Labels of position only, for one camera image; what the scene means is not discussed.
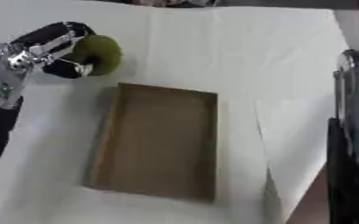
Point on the brown cardboard box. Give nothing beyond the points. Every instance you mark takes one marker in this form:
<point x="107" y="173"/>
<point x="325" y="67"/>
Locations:
<point x="159" y="140"/>

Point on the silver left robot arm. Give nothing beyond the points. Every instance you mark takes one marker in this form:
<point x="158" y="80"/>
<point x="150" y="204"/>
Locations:
<point x="1" y="96"/>

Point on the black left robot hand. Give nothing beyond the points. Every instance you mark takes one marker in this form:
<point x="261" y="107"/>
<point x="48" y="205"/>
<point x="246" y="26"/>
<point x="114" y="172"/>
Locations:
<point x="51" y="34"/>

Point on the green toy fruit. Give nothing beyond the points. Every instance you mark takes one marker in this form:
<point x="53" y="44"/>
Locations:
<point x="102" y="52"/>

